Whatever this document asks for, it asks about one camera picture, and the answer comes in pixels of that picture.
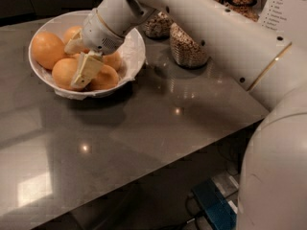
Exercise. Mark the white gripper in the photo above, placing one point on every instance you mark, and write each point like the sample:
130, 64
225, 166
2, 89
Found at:
100, 34

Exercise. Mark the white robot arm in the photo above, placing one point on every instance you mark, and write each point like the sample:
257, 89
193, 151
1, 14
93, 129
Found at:
269, 66

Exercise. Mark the small middle orange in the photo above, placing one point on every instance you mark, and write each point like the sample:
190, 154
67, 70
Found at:
75, 56

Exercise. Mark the large left orange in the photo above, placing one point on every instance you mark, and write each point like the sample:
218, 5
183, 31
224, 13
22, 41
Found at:
47, 49

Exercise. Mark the plastic liner in bowl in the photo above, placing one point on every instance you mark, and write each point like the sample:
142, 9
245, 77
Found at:
132, 58

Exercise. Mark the white bowl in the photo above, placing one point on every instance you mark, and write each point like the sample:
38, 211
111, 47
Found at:
48, 24

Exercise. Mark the left cereal glass jar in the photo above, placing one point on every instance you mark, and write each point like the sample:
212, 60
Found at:
158, 26

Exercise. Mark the middle cereal glass jar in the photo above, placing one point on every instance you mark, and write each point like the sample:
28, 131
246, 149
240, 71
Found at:
186, 52

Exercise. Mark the blue box on floor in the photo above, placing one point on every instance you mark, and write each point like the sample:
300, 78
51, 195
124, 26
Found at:
218, 211

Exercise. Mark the allergens information card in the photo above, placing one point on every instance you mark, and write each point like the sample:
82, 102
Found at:
288, 17

